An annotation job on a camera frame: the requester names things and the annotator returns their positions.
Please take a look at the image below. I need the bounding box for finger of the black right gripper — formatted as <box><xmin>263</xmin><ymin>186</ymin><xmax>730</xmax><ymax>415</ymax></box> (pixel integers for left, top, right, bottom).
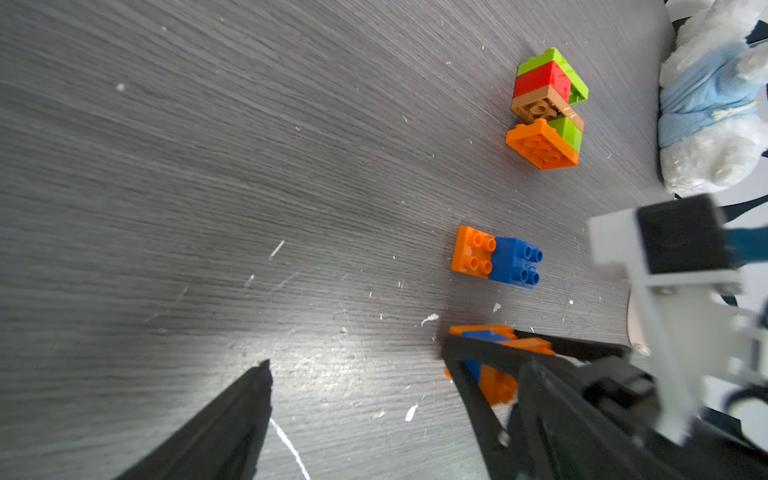
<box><xmin>514</xmin><ymin>329</ymin><xmax>632</xmax><ymax>362</ymax></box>
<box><xmin>442</xmin><ymin>334</ymin><xmax>575</xmax><ymax>479</ymax></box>

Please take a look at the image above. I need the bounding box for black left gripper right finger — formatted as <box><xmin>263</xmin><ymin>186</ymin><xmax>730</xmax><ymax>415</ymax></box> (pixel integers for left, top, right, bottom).
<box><xmin>519</xmin><ymin>362</ymin><xmax>684</xmax><ymax>479</ymax></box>

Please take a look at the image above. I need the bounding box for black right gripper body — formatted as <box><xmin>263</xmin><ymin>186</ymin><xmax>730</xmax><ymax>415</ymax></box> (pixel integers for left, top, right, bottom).
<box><xmin>569</xmin><ymin>193</ymin><xmax>768</xmax><ymax>480</ymax></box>

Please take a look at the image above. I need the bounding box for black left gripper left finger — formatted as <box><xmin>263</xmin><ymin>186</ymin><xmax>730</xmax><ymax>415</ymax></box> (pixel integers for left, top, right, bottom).
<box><xmin>119</xmin><ymin>360</ymin><xmax>273</xmax><ymax>479</ymax></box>

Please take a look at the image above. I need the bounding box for small blue lego brick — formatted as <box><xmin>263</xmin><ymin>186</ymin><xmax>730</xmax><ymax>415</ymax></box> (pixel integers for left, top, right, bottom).
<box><xmin>489</xmin><ymin>237</ymin><xmax>543</xmax><ymax>289</ymax></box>

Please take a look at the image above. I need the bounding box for tan 2x4 lego plate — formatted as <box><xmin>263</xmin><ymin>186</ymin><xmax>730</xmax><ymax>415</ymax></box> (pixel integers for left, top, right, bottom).
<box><xmin>511</xmin><ymin>86</ymin><xmax>585</xmax><ymax>132</ymax></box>

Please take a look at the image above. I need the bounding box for lime green 2x4 lego brick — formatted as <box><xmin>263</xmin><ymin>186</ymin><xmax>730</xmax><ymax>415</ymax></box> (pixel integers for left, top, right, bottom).
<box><xmin>513</xmin><ymin>48</ymin><xmax>589</xmax><ymax>104</ymax></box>

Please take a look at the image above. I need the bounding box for red lego brick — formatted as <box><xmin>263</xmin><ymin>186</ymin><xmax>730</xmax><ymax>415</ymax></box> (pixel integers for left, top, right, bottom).
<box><xmin>513</xmin><ymin>61</ymin><xmax>572</xmax><ymax>101</ymax></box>

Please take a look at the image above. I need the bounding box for orange 2x4 lego plate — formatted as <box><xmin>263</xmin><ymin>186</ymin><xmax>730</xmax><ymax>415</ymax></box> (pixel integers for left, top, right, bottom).
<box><xmin>449</xmin><ymin>325</ymin><xmax>517</xmax><ymax>343</ymax></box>

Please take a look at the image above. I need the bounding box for blue 2x2 lego brick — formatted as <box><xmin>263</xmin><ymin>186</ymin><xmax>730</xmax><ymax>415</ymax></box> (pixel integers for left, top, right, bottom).
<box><xmin>461</xmin><ymin>330</ymin><xmax>509</xmax><ymax>384</ymax></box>

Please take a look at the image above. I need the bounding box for lime green 2x2 lego brick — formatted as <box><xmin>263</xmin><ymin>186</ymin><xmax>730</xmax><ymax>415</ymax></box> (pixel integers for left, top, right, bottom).
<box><xmin>548</xmin><ymin>116</ymin><xmax>583</xmax><ymax>153</ymax></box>

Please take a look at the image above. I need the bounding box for white plush dog blue shirt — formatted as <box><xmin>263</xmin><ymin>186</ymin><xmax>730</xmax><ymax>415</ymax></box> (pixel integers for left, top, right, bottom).
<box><xmin>658</xmin><ymin>1</ymin><xmax>767</xmax><ymax>197</ymax></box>

